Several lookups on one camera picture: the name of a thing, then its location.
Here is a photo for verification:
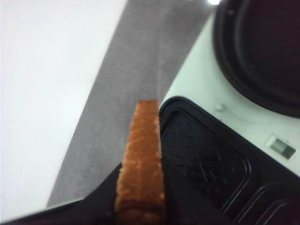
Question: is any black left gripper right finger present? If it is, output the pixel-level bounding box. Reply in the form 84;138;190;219
162;159;225;225

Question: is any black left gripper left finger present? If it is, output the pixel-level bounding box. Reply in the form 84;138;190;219
3;165;121;225

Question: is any bread slice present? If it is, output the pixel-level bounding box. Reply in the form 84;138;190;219
114;99;165;225

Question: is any mint green breakfast maker base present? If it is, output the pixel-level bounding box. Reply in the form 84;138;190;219
159;7;300;225

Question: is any black round frying pan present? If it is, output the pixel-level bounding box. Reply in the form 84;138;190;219
213;0;300;118

